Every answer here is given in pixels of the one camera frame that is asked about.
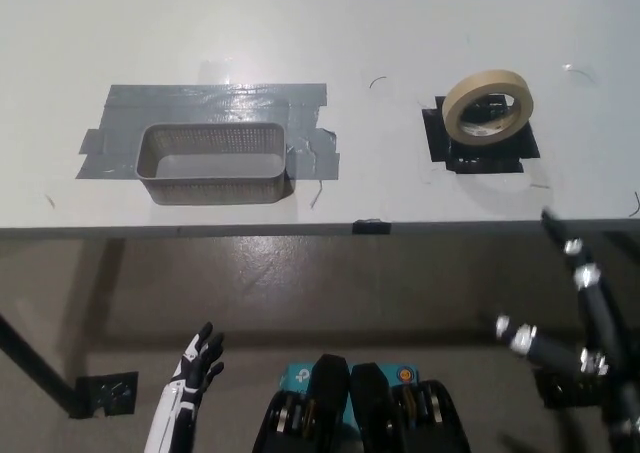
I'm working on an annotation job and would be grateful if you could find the black metal table leg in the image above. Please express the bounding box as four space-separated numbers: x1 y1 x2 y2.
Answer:
0 312 77 418

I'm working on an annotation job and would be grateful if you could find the teal cardboard box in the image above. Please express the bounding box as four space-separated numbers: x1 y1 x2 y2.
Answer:
278 362 419 427

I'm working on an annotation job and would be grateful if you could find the grey duct tape patch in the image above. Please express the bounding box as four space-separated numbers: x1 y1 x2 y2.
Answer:
74 82 341 183

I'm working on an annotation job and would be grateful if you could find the small grey mesh container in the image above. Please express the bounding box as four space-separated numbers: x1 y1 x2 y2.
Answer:
135 121 288 207

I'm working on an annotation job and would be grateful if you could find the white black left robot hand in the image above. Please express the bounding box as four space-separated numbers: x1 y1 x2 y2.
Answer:
143 321 226 453

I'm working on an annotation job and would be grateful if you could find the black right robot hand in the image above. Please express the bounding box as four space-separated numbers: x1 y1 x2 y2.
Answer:
492 206 640 453

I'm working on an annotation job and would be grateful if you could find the black tape patch on table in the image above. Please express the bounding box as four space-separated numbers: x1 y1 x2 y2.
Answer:
421 94 542 175

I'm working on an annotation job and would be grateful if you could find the beige masking tape roll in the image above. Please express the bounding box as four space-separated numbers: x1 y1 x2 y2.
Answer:
441 68 535 147

